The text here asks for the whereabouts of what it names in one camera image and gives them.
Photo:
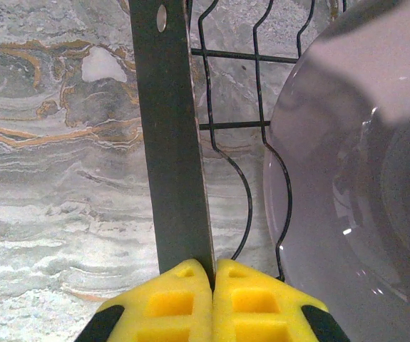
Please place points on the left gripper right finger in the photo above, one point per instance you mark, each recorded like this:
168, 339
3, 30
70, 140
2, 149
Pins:
258, 306

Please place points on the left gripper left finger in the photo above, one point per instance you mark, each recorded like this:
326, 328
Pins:
169, 306

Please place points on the purple bowl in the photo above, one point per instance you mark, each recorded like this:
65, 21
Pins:
333, 142

